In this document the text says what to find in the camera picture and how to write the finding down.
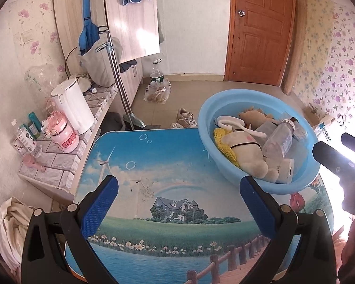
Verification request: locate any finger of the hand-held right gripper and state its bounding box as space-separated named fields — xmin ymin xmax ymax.
xmin=341 ymin=133 xmax=355 ymax=157
xmin=312 ymin=141 xmax=355 ymax=181

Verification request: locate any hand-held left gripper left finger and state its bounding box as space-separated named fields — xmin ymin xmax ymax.
xmin=21 ymin=174 xmax=119 ymax=284

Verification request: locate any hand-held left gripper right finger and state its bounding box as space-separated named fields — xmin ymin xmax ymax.
xmin=239 ymin=176 xmax=338 ymax=284

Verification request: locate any white charger plug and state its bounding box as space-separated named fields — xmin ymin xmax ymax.
xmin=266 ymin=157 xmax=295 ymax=184

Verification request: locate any cream plush toy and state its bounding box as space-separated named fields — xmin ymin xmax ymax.
xmin=222 ymin=130 xmax=280 ymax=182

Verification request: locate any clear baby bottle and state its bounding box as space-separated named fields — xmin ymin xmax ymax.
xmin=262 ymin=118 xmax=298 ymax=158

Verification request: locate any blue plastic basin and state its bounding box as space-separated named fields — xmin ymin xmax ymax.
xmin=198 ymin=89 xmax=320 ymax=195

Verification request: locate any scenery printed desktop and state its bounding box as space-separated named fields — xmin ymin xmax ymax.
xmin=63 ymin=127 xmax=335 ymax=284

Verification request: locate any white plastic bag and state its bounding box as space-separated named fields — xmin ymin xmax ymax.
xmin=314 ymin=115 xmax=348 ymax=151

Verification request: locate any clear plastic jar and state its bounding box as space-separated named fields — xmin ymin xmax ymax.
xmin=290 ymin=118 xmax=309 ymax=141

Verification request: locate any tiled side counter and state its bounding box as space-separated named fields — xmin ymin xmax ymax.
xmin=18 ymin=86 xmax=119 ymax=190

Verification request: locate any yellow mesh sponge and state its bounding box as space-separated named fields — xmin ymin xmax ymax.
xmin=213 ymin=128 xmax=240 ymax=168

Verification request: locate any pink drinking cup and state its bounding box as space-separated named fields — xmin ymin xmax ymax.
xmin=44 ymin=111 xmax=79 ymax=154

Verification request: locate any pink plastic toy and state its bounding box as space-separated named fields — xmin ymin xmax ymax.
xmin=22 ymin=155 xmax=46 ymax=172

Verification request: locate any dark grey cloth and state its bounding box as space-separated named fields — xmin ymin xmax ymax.
xmin=102 ymin=112 xmax=126 ymax=132

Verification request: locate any brown plush toy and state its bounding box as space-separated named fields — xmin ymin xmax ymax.
xmin=237 ymin=109 xmax=280 ymax=131

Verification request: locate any white curved plastic item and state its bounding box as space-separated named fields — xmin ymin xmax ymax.
xmin=215 ymin=115 xmax=267 ymax=139

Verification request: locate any white cloth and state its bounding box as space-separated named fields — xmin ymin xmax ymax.
xmin=0 ymin=197 xmax=31 ymax=273

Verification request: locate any white labelled bottle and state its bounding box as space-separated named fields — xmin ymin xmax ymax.
xmin=12 ymin=120 xmax=42 ymax=157

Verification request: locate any white electric kettle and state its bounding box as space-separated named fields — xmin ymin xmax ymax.
xmin=50 ymin=78 xmax=95 ymax=135

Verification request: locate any teal tube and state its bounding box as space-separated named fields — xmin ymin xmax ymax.
xmin=28 ymin=112 xmax=42 ymax=138

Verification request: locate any floral mattress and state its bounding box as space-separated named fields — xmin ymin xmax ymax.
xmin=281 ymin=0 xmax=344 ymax=95

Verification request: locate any beige crumpled cloth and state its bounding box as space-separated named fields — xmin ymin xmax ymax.
xmin=69 ymin=72 xmax=92 ymax=92

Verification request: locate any clear plastic food bag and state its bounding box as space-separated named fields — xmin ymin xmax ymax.
xmin=144 ymin=78 xmax=172 ymax=103

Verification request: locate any metal rack pole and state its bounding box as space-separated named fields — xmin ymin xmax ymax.
xmin=98 ymin=25 xmax=147 ymax=129

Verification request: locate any grey hanging bag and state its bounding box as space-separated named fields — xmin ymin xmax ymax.
xmin=78 ymin=37 xmax=122 ymax=87

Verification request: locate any crumpled clear plastic container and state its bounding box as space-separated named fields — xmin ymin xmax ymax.
xmin=25 ymin=64 xmax=67 ymax=95

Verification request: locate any dark garment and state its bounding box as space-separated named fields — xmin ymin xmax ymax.
xmin=120 ymin=59 xmax=138 ymax=73

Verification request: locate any large clear water bottle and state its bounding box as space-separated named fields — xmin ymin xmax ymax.
xmin=149 ymin=58 xmax=164 ymax=85

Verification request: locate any brown wooden door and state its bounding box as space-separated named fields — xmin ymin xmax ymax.
xmin=224 ymin=0 xmax=297 ymax=87

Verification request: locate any light wooden wardrobe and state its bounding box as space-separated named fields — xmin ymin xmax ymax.
xmin=52 ymin=0 xmax=162 ymax=107

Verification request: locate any blue hanging bag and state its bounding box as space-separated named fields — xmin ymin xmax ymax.
xmin=78 ymin=0 xmax=99 ymax=56

